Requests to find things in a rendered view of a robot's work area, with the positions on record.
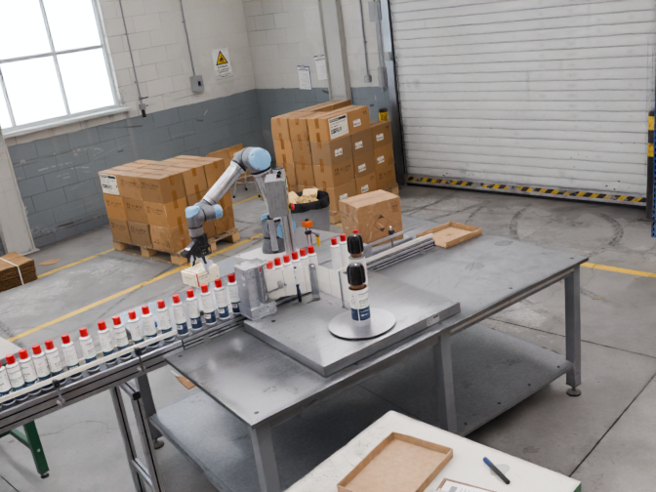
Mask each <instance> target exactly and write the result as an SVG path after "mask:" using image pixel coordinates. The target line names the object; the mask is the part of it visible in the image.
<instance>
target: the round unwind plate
mask: <svg viewBox="0 0 656 492"><path fill-rule="evenodd" d="M370 313H371V319H372V322H371V323H370V324H368V325H366V326H355V325H353V324H352V319H351V311H350V310H348V311H345V312H343V313H340V314H338V315H337V316H335V317H334V318H333V319H332V320H331V321H330V322H329V330H330V331H331V332H332V333H333V334H335V335H337V336H339V337H343V338H349V339H362V338H369V337H374V336H377V335H380V334H383V333H385V332H387V331H388V330H389V329H390V328H391V327H392V326H393V325H394V323H395V317H394V315H393V314H392V313H391V312H389V311H387V310H384V309H380V308H373V307H370Z"/></svg>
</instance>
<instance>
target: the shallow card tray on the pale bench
mask: <svg viewBox="0 0 656 492"><path fill-rule="evenodd" d="M452 458H453V448H451V447H447V446H444V445H441V444H437V443H434V442H431V441H427V440H424V439H421V438H418V437H415V436H412V435H408V434H404V433H400V432H396V431H392V432H391V433H390V434H389V435H388V436H387V437H385V438H384V439H383V440H382V441H381V442H380V443H379V444H378V445H376V446H375V447H374V448H373V449H372V450H371V451H370V452H369V453H368V454H367V455H366V456H365V457H364V458H363V459H362V460H361V461H360V462H359V463H358V464H357V465H356V466H355V467H354V468H353V469H352V470H351V471H350V472H349V473H348V474H347V475H346V476H345V477H344V478H343V479H341V480H340V481H339V482H338V483H337V489H338V492H424V491H425V490H426V488H427V487H428V486H429V485H430V484H431V482H432V481H433V480H434V479H435V478H436V477H437V475H438V474H439V473H440V472H441V471H442V470H443V468H444V467H445V466H446V465H447V464H448V463H449V461H450V460H451V459H452Z"/></svg>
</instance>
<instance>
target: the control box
mask: <svg viewBox="0 0 656 492"><path fill-rule="evenodd" d="M281 174H282V175H281V179H277V178H276V174H269V175H266V179H265V188H266V200H267V206H268V211H269V217H270V218H278V217H286V216H288V215H289V212H290V209H289V206H288V204H290V202H289V198H288V197H287V190H286V183H285V176H286V175H285V174H284V173H281Z"/></svg>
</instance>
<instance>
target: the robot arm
mask: <svg viewBox="0 0 656 492"><path fill-rule="evenodd" d="M270 162H271V158H270V155H269V153H268V152H267V151H266V150H265V149H263V148H260V147H251V146H249V147H245V148H243V149H242V150H241V151H239V153H238V154H237V155H236V156H235V157H234V158H233V159H232V161H231V162H230V166H229V167H228V168H227V170H226V171H225V172H224V173H223V175H222V176H221V177H220V178H219V179H218V181H217V182H216V183H215V184H214V185H213V187H212V188H211V189H210V190H209V191H208V193H207V194H206V195H205V196H204V198H203V199H202V200H201V201H200V202H198V203H196V204H194V206H189V207H187V208H186V209H185V216H186V220H187V225H188V231H189V235H190V239H192V240H191V242H190V243H189V244H188V245H187V246H186V248H185V249H184V250H183V251H182V253H181V255H182V256H183V258H188V257H190V263H191V266H192V267H194V265H195V263H197V262H198V261H199V260H200V262H201V264H202V265H203V267H204V268H205V270H206V272H208V273H209V266H210V265H212V264H213V261H212V260H208V259H207V257H206V255H209V254H212V250H211V245H210V244H208V238H207V233H204V231H203V226H202V223H204V222H208V221H212V220H216V219H218V218H221V217H222V216H223V210H222V207H221V206H220V205H219V204H217V203H218V202H219V200H220V199H221V198H222V197H223V195H224V194H225V193H226V192H227V190H228V189H229V188H230V187H231V186H232V184H233V183H234V182H235V181H236V179H237V178H238V177H239V176H240V175H241V174H243V173H245V172H246V170H248V169H249V170H250V172H251V175H252V176H254V177H256V180H257V182H258V185H259V188H260V190H261V193H262V195H263V198H264V201H265V203H266V206H267V195H266V188H265V179H266V175H269V174H270V169H271V167H270ZM216 204H217V205H216ZM267 209H268V206H267ZM267 215H269V212H268V213H266V214H263V215H261V222H262V229H263V237H264V242H263V248H262V251H263V253H264V254H273V253H272V246H271V240H270V234H269V228H268V221H267ZM273 221H274V226H275V233H276V239H277V246H278V250H279V253H283V252H285V245H284V239H283V232H282V226H281V220H280V217H278V218H273ZM209 247H210V250H211V252H210V250H208V248H209ZM279 253H278V254H279Z"/></svg>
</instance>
